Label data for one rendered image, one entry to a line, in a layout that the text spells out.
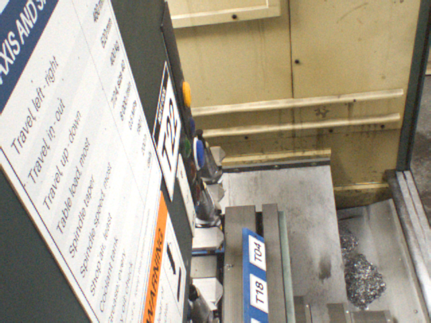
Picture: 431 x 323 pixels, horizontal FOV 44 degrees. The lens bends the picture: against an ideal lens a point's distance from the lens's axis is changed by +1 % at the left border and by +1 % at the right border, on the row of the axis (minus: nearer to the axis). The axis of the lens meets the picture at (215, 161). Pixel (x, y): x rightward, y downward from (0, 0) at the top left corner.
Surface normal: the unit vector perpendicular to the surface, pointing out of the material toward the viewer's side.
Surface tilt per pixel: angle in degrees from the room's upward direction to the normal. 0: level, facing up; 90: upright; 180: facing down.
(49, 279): 90
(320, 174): 25
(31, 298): 90
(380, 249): 17
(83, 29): 90
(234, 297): 0
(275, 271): 0
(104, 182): 90
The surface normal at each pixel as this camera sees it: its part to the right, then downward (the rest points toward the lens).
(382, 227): -0.43, -0.66
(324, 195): -0.14, -0.37
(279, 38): -0.03, 0.69
